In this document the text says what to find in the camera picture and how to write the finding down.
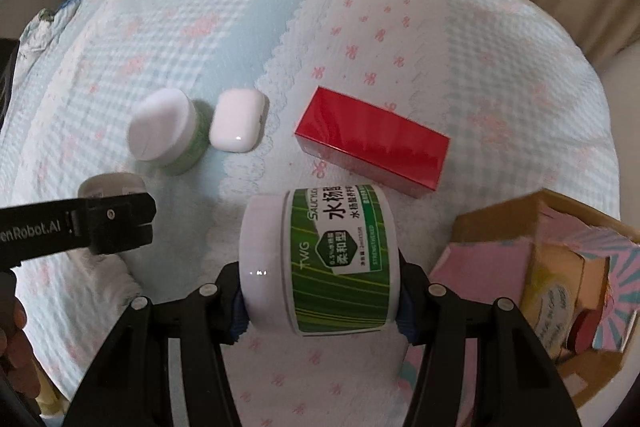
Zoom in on black bottomed small jar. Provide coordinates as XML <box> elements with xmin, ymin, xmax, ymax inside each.
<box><xmin>77</xmin><ymin>172</ymin><xmax>146</xmax><ymax>198</ymax></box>

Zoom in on red round lid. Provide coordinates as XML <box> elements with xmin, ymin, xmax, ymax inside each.
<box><xmin>566</xmin><ymin>309</ymin><xmax>601</xmax><ymax>355</ymax></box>

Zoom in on yellow tape roll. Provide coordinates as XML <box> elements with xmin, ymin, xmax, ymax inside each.
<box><xmin>520</xmin><ymin>274</ymin><xmax>576</xmax><ymax>360</ymax></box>

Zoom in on white lid jar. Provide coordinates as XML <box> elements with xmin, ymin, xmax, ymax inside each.
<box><xmin>127</xmin><ymin>88</ymin><xmax>209</xmax><ymax>174</ymax></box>

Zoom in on white earbuds case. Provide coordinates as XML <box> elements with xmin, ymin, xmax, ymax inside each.
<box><xmin>209</xmin><ymin>89</ymin><xmax>267</xmax><ymax>153</ymax></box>

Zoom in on green label white jar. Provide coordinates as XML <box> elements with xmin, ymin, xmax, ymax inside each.
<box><xmin>239</xmin><ymin>184</ymin><xmax>400</xmax><ymax>336</ymax></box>

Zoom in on red rectangular box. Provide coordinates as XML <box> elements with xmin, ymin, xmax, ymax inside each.
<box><xmin>295</xmin><ymin>87</ymin><xmax>450</xmax><ymax>198</ymax></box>

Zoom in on person's left hand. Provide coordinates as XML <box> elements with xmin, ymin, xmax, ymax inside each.
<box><xmin>1</xmin><ymin>298</ymin><xmax>41</xmax><ymax>399</ymax></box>

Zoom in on pink patterned cardboard box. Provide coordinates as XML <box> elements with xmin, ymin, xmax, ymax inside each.
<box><xmin>430</xmin><ymin>190</ymin><xmax>639</xmax><ymax>407</ymax></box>

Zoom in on blue patterned cloth item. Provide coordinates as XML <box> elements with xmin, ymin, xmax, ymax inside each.
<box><xmin>56</xmin><ymin>0</ymin><xmax>81</xmax><ymax>12</ymax></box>

